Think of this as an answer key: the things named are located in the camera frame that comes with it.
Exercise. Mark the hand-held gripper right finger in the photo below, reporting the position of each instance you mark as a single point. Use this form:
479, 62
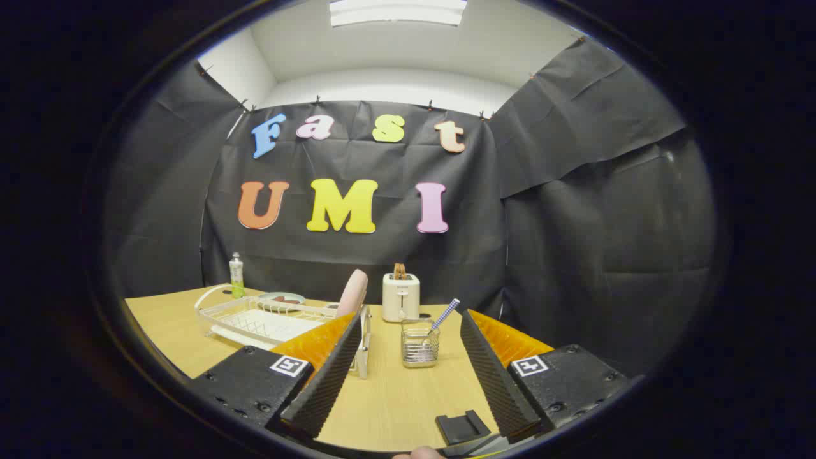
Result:
494, 376

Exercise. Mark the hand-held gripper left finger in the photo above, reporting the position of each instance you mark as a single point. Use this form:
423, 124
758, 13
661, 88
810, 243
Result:
328, 376

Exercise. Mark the pink plate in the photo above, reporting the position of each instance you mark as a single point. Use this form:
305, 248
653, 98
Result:
354, 290

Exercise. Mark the light blue plate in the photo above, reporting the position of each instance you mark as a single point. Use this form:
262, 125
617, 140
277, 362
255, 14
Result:
269, 297

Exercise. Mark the green dish soap bottle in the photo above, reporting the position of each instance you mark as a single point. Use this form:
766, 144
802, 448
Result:
236, 274

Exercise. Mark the brown sausage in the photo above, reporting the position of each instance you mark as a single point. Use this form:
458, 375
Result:
291, 300

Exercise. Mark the white toaster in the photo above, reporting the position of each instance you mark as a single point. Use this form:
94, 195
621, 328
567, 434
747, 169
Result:
400, 299

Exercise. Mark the toasted bread slice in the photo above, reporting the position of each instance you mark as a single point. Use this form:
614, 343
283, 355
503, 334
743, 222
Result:
400, 271

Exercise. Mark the black backdrop cloth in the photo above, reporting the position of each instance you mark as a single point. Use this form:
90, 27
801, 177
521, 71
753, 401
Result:
542, 255

